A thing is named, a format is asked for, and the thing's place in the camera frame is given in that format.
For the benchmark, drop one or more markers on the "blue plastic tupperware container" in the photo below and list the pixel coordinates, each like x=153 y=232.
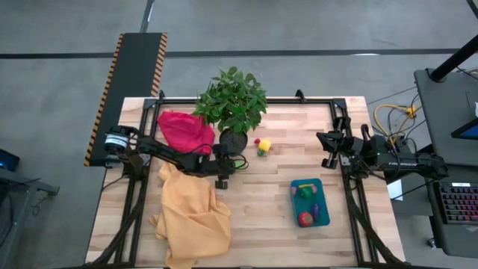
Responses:
x=298 y=205

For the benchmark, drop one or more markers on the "black frame clamp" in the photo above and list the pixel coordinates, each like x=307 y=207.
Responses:
x=161 y=94
x=300 y=94

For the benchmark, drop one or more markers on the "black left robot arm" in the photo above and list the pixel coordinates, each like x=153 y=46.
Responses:
x=164 y=153

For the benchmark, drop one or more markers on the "black backlit keyboard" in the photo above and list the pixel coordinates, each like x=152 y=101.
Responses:
x=459 y=203

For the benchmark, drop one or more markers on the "dark device blue screen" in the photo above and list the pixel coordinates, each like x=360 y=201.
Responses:
x=7 y=160

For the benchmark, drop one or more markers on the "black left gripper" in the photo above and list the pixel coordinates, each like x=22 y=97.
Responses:
x=205 y=166

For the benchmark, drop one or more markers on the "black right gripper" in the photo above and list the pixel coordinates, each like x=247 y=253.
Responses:
x=350 y=153

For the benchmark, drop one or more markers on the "black pole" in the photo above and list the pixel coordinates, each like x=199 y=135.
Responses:
x=452 y=60

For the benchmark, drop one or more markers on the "dark green toy bell pepper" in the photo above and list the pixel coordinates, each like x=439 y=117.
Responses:
x=306 y=191

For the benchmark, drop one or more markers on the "grey desk with keyboard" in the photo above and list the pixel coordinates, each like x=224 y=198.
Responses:
x=459 y=239

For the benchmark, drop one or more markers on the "yellow toy corn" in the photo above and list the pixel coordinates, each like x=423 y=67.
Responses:
x=300 y=185

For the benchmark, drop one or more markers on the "black mat orange striped edges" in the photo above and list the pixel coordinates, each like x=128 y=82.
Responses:
x=134 y=67

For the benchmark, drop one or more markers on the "red cloth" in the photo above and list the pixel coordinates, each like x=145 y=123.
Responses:
x=185 y=129

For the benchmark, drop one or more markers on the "black metal table frame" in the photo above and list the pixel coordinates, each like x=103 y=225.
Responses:
x=298 y=101

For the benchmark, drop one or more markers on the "grey stand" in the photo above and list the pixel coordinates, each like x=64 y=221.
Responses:
x=22 y=183

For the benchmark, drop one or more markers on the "yellow cloth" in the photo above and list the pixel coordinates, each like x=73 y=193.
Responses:
x=194 y=224

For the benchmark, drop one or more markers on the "purple toy eggplant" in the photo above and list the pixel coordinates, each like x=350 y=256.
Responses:
x=316 y=212

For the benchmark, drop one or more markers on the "red toy tomato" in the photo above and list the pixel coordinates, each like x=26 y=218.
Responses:
x=305 y=219

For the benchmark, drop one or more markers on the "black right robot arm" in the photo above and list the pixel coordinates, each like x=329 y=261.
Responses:
x=403 y=162

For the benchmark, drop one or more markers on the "pink and white toy vegetable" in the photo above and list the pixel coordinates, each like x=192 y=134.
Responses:
x=314 y=189

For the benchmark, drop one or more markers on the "tablet with blue screen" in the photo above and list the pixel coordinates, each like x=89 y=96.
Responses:
x=470 y=131

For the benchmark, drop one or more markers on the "yellow toy pineapple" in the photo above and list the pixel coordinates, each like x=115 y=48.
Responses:
x=264 y=145

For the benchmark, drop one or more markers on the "green potted plant black pot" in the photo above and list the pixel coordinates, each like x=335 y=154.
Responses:
x=233 y=101

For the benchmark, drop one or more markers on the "small red toy strawberry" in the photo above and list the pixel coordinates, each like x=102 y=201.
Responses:
x=257 y=141

